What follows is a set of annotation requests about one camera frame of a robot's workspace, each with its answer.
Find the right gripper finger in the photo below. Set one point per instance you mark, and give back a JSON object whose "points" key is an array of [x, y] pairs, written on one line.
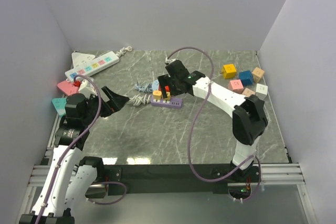
{"points": [[164, 81], [175, 86]]}

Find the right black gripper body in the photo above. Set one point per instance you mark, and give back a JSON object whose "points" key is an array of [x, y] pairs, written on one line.
{"points": [[176, 94]]}

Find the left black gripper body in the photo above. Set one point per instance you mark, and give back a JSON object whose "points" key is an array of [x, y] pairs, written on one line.
{"points": [[94, 103]]}

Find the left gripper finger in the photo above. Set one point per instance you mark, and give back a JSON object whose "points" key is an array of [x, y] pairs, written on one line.
{"points": [[111, 96], [117, 102]]}

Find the orange plug adapter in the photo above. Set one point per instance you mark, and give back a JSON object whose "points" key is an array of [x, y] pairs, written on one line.
{"points": [[168, 96], [157, 95]]}

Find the purple power strip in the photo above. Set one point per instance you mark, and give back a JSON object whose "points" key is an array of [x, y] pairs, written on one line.
{"points": [[172, 103]]}

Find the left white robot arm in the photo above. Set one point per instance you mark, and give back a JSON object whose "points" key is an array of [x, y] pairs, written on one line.
{"points": [[69, 178]]}

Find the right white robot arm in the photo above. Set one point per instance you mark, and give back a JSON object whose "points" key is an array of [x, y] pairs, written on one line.
{"points": [[248, 117]]}

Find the red cube socket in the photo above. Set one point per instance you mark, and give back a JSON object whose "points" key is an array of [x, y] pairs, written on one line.
{"points": [[166, 88]]}

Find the blue round socket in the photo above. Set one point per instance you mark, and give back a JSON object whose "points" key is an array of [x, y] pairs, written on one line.
{"points": [[155, 86]]}

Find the pink triangle socket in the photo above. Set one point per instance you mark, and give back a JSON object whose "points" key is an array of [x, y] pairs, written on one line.
{"points": [[67, 88]]}

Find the teal triangle socket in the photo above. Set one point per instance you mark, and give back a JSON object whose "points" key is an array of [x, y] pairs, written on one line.
{"points": [[59, 105]]}

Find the yellow cube socket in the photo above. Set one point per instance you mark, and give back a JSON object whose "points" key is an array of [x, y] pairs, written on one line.
{"points": [[229, 71]]}

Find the white triangle socket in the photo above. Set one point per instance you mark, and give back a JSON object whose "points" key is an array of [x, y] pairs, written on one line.
{"points": [[79, 58]]}

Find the blue cube socket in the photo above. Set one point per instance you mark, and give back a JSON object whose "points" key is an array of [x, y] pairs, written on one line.
{"points": [[246, 78]]}

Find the light pink cube socket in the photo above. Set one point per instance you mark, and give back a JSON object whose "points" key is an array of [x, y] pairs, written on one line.
{"points": [[248, 92]]}

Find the tan cube socket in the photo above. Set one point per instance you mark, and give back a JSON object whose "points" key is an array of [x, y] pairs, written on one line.
{"points": [[257, 74]]}

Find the white cube socket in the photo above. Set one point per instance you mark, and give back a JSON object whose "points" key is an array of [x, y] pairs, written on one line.
{"points": [[261, 91]]}

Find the long white power strip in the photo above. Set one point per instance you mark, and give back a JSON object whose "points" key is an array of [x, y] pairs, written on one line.
{"points": [[93, 66]]}

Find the black base crossbar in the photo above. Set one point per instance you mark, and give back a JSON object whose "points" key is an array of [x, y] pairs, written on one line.
{"points": [[176, 178]]}

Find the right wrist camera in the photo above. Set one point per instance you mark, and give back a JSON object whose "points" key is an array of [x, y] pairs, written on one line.
{"points": [[169, 60]]}

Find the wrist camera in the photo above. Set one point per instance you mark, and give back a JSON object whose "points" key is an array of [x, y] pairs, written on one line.
{"points": [[169, 60], [85, 87]]}

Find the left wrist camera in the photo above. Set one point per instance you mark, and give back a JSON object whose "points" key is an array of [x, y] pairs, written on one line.
{"points": [[85, 87]]}

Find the aluminium frame rail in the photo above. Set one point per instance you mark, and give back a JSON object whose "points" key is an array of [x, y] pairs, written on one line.
{"points": [[272, 174]]}

